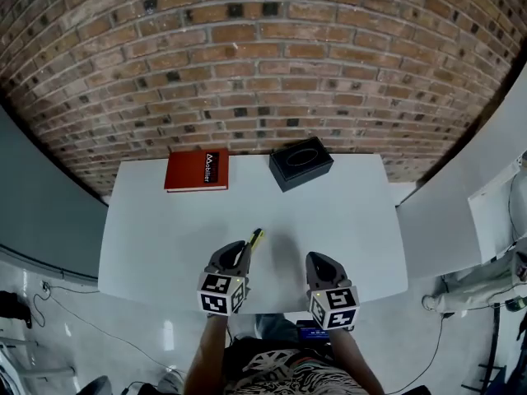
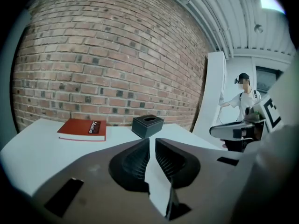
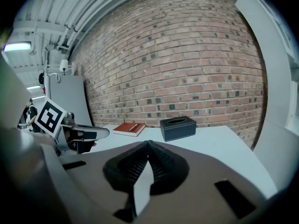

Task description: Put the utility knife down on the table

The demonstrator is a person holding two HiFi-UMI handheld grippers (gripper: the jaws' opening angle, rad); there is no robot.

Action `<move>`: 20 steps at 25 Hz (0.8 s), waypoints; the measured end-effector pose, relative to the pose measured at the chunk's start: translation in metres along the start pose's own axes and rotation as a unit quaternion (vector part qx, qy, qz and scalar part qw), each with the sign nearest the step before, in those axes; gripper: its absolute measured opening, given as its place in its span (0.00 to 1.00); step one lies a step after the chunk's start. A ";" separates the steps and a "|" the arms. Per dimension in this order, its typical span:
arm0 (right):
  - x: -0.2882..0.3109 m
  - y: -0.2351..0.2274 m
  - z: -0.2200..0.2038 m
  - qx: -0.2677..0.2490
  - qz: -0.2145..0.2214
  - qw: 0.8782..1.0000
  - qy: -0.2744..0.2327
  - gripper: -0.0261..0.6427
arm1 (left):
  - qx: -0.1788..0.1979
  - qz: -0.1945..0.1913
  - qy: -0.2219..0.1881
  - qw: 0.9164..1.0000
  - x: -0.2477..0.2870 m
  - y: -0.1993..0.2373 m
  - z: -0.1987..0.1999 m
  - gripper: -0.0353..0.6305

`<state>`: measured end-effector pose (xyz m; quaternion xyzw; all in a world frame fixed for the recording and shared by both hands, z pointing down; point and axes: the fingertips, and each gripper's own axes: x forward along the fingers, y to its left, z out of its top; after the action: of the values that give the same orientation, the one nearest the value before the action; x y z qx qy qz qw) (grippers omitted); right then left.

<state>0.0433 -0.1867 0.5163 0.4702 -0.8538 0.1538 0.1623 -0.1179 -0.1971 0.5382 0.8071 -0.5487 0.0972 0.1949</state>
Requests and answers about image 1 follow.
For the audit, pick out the person's right forearm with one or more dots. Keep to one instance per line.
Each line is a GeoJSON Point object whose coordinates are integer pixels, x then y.
{"type": "Point", "coordinates": [354, 364]}

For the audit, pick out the black tissue box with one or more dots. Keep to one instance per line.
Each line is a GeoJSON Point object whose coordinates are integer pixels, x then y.
{"type": "Point", "coordinates": [300, 165]}

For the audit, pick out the white shelf cabinet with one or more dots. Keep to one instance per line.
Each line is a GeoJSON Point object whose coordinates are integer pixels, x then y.
{"type": "Point", "coordinates": [444, 220]}

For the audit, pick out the black stand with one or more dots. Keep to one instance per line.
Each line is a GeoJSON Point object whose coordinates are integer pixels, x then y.
{"type": "Point", "coordinates": [494, 344]}

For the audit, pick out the red book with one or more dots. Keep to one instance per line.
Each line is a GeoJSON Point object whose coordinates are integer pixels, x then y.
{"type": "Point", "coordinates": [189, 171]}

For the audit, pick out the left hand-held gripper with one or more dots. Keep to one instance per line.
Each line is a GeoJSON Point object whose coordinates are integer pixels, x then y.
{"type": "Point", "coordinates": [214, 298]}

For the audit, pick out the grey metal frame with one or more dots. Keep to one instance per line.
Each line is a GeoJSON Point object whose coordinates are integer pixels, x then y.
{"type": "Point", "coordinates": [29, 360]}

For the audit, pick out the person's grey trouser leg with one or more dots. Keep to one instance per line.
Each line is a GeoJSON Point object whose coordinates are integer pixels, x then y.
{"type": "Point", "coordinates": [273, 325]}

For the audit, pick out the person's patterned shirt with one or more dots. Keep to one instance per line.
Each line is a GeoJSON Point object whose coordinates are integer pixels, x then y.
{"type": "Point", "coordinates": [288, 373]}

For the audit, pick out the person's left forearm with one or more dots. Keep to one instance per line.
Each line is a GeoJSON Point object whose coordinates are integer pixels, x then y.
{"type": "Point", "coordinates": [206, 356]}

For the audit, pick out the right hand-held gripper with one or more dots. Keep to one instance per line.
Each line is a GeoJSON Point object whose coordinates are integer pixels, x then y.
{"type": "Point", "coordinates": [335, 307]}

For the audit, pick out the black device with blue screen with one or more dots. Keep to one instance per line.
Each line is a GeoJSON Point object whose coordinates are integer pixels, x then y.
{"type": "Point", "coordinates": [313, 332]}

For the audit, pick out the white desk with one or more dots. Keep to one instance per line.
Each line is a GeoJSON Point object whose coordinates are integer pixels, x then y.
{"type": "Point", "coordinates": [164, 241]}

